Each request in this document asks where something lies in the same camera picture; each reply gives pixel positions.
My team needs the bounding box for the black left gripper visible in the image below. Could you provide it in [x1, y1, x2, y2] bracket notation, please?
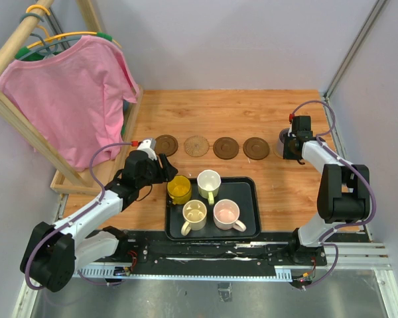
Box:
[137, 153, 178, 189]

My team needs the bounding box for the purple transparent cup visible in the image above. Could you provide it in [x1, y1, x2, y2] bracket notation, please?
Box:
[277, 128, 293, 153]

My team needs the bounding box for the yellow transparent cup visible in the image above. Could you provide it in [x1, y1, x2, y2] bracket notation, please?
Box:
[166, 175, 192, 205]

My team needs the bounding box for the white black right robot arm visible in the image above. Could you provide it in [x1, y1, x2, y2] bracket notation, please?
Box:
[280, 114, 371, 265]

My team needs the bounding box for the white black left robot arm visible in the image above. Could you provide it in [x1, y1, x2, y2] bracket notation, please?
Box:
[20, 150, 178, 292]

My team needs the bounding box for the woven rattan coaster right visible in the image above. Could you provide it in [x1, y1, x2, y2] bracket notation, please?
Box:
[273, 145, 283, 159]

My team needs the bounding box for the woven rattan coaster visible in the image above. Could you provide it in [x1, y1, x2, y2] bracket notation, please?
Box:
[273, 145, 283, 159]
[184, 135, 210, 157]

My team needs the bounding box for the brown wooden coaster left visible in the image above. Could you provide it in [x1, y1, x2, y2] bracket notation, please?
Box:
[155, 134, 178, 157]

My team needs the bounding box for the brown wooden coaster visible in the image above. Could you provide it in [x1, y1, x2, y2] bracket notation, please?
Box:
[155, 134, 178, 157]
[213, 137, 239, 160]
[243, 137, 270, 160]

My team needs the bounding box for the woven rattan coaster left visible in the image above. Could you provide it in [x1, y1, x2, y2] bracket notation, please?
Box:
[184, 135, 210, 157]

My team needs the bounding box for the brown wooden coaster right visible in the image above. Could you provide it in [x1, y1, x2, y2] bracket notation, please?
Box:
[243, 137, 270, 160]

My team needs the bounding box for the brown wooden coaster middle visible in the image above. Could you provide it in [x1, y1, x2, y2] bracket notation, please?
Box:
[213, 137, 239, 160]

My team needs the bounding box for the white ceramic mug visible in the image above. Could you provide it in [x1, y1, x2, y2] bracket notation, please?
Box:
[196, 170, 222, 205]

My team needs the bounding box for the cream ceramic mug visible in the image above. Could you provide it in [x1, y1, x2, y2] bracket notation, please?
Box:
[180, 199, 207, 236]

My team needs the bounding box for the black plastic tray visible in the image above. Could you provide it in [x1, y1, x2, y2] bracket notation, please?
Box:
[165, 176, 262, 241]

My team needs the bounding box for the pink ceramic mug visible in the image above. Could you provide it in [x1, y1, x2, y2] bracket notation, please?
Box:
[213, 199, 247, 232]

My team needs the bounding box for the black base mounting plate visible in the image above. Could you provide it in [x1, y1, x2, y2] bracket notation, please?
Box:
[76, 227, 327, 277]

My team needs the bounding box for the pink t-shirt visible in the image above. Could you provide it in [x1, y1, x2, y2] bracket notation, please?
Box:
[0, 35, 139, 171]

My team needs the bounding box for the grey clothes hanger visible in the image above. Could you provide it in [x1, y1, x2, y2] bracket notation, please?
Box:
[15, 9, 80, 61]

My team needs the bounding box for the yellow clothes hanger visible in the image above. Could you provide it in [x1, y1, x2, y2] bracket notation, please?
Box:
[28, 1, 121, 48]

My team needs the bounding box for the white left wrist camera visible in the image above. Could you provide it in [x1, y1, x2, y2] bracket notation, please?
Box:
[130, 138, 157, 160]

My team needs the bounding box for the aluminium frame rail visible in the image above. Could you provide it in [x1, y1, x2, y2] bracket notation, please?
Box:
[29, 241, 394, 282]

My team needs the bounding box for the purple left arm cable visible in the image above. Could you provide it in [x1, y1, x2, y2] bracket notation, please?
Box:
[25, 140, 135, 292]

